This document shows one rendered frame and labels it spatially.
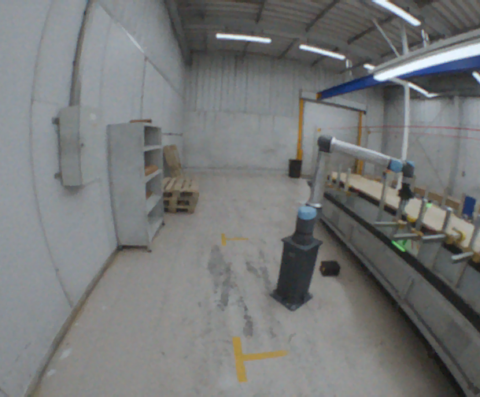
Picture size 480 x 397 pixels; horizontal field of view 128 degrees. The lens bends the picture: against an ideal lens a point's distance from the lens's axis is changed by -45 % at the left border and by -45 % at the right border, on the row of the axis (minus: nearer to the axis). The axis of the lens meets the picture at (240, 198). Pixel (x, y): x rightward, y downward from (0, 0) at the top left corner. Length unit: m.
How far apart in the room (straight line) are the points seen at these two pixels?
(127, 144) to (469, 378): 3.68
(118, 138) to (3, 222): 1.60
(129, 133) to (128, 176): 0.48
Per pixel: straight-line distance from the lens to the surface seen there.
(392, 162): 1.55
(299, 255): 1.71
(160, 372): 1.58
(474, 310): 1.50
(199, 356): 1.62
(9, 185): 1.51
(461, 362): 1.97
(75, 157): 1.75
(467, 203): 7.32
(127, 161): 2.52
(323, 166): 1.74
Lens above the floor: 1.37
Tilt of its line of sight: 16 degrees down
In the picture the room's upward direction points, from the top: 3 degrees clockwise
